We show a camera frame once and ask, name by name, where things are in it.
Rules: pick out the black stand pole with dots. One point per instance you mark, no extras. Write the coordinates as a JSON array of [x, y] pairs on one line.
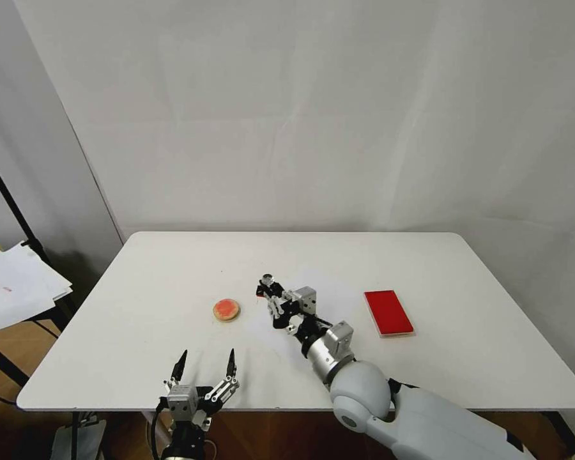
[[15, 205]]

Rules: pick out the grey object under table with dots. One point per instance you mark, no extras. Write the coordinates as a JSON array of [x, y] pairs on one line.
[[79, 438]]

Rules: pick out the black table leg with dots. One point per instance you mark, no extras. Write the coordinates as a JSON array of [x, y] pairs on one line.
[[563, 433]]

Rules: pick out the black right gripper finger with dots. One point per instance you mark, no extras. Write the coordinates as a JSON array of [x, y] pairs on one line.
[[274, 290], [277, 310]]

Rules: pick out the rectangular red ink pad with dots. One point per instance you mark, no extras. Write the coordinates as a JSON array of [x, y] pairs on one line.
[[388, 313]]

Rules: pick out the stack of white papers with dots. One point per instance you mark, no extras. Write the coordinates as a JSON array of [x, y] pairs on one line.
[[15, 288]]

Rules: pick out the round red ink pad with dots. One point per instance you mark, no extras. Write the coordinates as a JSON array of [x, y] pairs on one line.
[[227, 310]]

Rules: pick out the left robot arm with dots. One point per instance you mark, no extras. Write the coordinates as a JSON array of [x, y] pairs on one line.
[[184, 450]]

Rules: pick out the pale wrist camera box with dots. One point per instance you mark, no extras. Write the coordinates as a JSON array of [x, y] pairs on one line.
[[181, 396], [306, 300]]

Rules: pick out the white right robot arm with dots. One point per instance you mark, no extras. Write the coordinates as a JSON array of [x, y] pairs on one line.
[[360, 389]]

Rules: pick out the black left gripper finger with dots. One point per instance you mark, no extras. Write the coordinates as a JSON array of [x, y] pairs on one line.
[[179, 367], [229, 370]]

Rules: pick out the stamp with clear knob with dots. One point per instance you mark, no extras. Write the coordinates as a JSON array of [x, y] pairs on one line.
[[268, 277]]

